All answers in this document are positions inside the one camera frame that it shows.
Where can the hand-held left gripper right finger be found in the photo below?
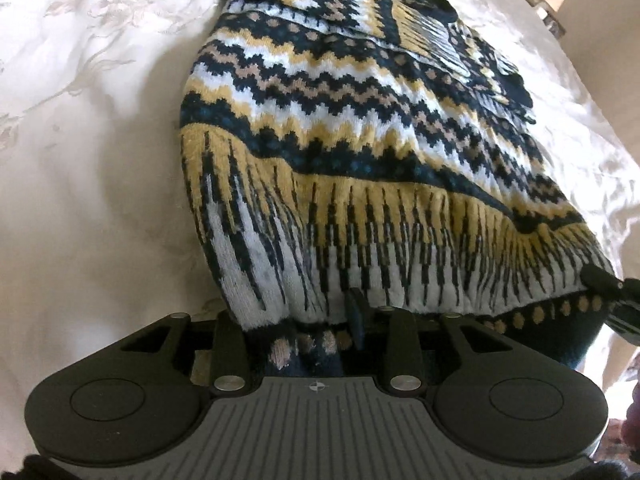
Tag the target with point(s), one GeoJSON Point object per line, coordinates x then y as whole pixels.
{"type": "Point", "coordinates": [356, 315]}

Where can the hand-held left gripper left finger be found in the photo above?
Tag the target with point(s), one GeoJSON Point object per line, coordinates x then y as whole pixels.
{"type": "Point", "coordinates": [227, 345]}

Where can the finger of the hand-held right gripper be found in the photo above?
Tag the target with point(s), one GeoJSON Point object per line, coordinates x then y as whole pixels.
{"type": "Point", "coordinates": [602, 282]}

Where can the navy yellow patterned knit sweater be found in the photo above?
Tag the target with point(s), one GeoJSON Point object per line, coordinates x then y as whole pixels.
{"type": "Point", "coordinates": [360, 150]}

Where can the bed with white bedspread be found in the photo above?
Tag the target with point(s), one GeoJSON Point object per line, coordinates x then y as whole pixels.
{"type": "Point", "coordinates": [90, 160]}

